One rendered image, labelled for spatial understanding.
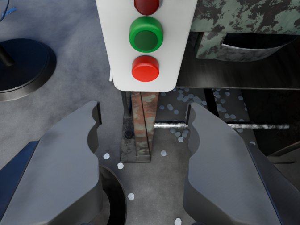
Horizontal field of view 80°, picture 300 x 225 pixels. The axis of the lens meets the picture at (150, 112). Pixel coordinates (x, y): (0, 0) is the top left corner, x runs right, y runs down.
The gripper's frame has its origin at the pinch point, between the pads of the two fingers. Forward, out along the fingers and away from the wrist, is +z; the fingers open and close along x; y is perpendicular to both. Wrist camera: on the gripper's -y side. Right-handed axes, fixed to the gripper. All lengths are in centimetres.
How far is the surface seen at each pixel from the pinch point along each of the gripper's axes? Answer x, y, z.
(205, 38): 9.7, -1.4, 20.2
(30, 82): -50, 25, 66
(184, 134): 17, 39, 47
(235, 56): 21.8, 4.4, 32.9
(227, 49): 19.0, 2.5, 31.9
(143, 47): -0.1, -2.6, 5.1
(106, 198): -12, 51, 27
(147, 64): 0.2, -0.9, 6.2
